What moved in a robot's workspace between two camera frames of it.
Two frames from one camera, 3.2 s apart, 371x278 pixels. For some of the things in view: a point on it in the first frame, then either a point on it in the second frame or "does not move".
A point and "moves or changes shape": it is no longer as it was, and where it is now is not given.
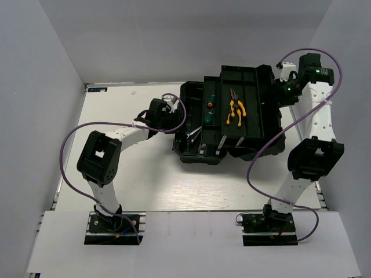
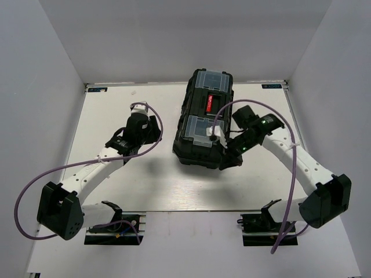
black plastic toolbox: [235, 115] moves or changes shape
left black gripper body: [169, 121] to [152, 134]
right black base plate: [268, 229] does not move
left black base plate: [105, 228] does not move
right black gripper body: [287, 92] to [237, 146]
